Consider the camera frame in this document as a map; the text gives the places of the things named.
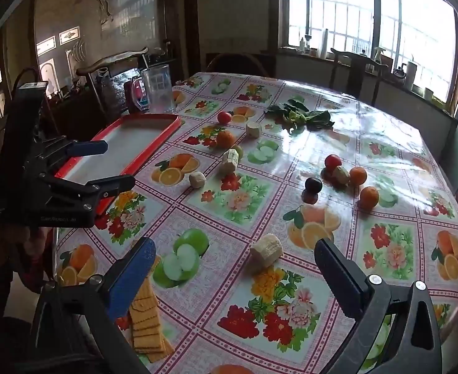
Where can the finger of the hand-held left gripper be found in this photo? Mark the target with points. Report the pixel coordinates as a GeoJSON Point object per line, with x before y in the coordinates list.
{"type": "Point", "coordinates": [110, 187]}
{"type": "Point", "coordinates": [87, 148]}

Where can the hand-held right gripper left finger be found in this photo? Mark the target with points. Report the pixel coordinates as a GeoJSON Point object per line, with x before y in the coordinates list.
{"type": "Point", "coordinates": [132, 276]}

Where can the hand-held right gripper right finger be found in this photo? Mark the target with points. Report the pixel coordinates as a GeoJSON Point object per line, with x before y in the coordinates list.
{"type": "Point", "coordinates": [342, 280]}

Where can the red rimmed tray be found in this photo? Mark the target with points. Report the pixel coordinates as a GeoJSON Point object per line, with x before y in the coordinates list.
{"type": "Point", "coordinates": [116, 140]}

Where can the red tomato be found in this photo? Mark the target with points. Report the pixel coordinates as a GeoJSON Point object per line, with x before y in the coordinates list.
{"type": "Point", "coordinates": [333, 161]}
{"type": "Point", "coordinates": [224, 117]}

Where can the person's left hand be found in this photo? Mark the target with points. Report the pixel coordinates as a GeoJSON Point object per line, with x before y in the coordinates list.
{"type": "Point", "coordinates": [32, 241]}

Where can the yellow striped crackers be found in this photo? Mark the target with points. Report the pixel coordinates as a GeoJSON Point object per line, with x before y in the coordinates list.
{"type": "Point", "coordinates": [147, 319]}

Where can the orange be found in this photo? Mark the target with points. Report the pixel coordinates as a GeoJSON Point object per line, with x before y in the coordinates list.
{"type": "Point", "coordinates": [226, 138]}
{"type": "Point", "coordinates": [369, 196]}
{"type": "Point", "coordinates": [358, 175]}

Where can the clear plastic cup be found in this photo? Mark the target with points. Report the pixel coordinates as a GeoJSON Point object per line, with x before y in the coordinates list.
{"type": "Point", "coordinates": [158, 89]}

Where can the dark plum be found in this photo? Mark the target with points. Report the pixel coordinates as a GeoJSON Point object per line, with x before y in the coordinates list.
{"type": "Point", "coordinates": [313, 184]}

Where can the fruit and flower printed tablecloth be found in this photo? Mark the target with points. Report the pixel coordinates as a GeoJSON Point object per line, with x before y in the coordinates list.
{"type": "Point", "coordinates": [252, 202]}

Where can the green leafy vegetable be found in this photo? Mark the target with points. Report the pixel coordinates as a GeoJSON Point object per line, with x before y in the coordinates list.
{"type": "Point", "coordinates": [303, 116]}

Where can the dark wooden chair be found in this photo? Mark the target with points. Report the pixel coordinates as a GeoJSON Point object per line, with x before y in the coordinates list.
{"type": "Point", "coordinates": [353, 70]}

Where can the white cup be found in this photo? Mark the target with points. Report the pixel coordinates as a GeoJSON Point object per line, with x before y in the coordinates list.
{"type": "Point", "coordinates": [410, 74]}

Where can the white spray bottle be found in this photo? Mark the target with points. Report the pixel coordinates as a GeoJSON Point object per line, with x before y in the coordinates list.
{"type": "Point", "coordinates": [377, 55]}

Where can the white paper roll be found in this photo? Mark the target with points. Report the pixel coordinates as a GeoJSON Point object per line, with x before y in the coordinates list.
{"type": "Point", "coordinates": [323, 43]}

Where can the barred window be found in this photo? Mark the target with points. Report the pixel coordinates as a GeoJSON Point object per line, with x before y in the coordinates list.
{"type": "Point", "coordinates": [369, 11]}

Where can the curved rail wooden chair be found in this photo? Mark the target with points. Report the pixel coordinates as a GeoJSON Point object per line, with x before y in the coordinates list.
{"type": "Point", "coordinates": [108, 62]}

